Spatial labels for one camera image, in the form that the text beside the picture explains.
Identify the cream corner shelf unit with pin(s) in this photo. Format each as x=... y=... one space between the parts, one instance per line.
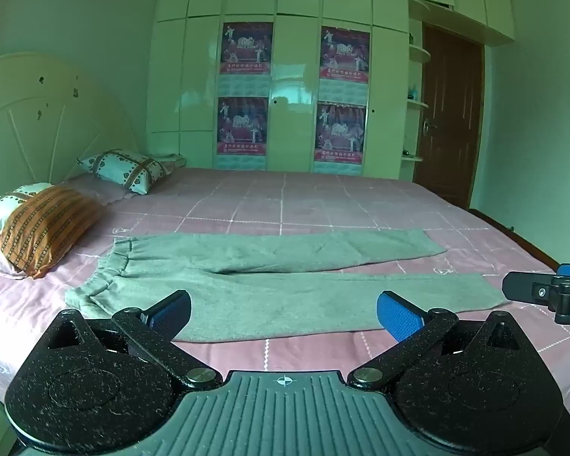
x=417 y=103

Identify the small teal shelf item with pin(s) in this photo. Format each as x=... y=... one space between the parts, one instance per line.
x=413 y=90

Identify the orange striped pillow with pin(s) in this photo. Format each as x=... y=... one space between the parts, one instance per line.
x=47 y=228

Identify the wall poster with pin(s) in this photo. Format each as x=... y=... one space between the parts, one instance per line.
x=242 y=128
x=345 y=54
x=246 y=50
x=339 y=135

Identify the white patterned pillow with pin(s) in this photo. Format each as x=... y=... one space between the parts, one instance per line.
x=121 y=166
x=0 y=213

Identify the brown wooden door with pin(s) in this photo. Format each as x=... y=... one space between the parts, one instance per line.
x=451 y=118

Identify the cream wardrobe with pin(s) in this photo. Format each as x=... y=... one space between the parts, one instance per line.
x=294 y=57

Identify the bed with pink checked sheet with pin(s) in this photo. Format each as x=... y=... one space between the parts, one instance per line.
x=313 y=199

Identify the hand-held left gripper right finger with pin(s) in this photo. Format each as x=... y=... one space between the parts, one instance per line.
x=396 y=316

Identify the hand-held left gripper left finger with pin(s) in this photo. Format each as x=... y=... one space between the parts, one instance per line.
x=173 y=314

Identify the cream headboard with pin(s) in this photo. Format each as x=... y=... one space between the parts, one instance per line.
x=38 y=118

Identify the grey pants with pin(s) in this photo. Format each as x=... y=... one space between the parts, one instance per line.
x=266 y=297

